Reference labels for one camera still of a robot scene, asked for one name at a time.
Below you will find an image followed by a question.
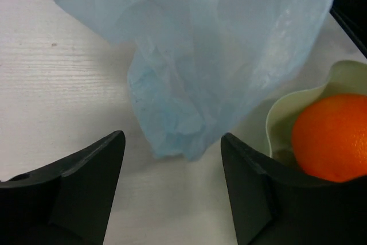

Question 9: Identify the orange fake orange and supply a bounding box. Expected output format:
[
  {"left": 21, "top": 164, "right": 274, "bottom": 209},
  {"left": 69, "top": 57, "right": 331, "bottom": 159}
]
[{"left": 291, "top": 94, "right": 366, "bottom": 182}]

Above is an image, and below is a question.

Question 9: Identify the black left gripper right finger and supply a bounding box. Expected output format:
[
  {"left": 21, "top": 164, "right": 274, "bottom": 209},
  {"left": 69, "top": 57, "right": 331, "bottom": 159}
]
[{"left": 221, "top": 133, "right": 366, "bottom": 244}]

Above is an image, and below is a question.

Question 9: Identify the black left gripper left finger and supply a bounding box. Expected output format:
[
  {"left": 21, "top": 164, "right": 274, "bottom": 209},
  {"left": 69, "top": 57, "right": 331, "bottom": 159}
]
[{"left": 1, "top": 131, "right": 126, "bottom": 244}]

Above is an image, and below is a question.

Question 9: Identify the light blue plastic bag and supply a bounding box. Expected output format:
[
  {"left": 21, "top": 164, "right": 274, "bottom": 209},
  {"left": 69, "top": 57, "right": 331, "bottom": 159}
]
[{"left": 54, "top": 0, "right": 333, "bottom": 161}]

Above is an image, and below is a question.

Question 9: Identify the green flower-shaped glass bowl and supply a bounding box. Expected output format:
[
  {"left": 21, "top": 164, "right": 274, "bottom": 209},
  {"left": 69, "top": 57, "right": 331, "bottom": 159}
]
[{"left": 266, "top": 60, "right": 366, "bottom": 171}]

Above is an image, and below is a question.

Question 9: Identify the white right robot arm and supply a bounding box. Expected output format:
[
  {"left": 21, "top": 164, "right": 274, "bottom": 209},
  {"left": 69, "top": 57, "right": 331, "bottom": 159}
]
[{"left": 330, "top": 0, "right": 367, "bottom": 56}]

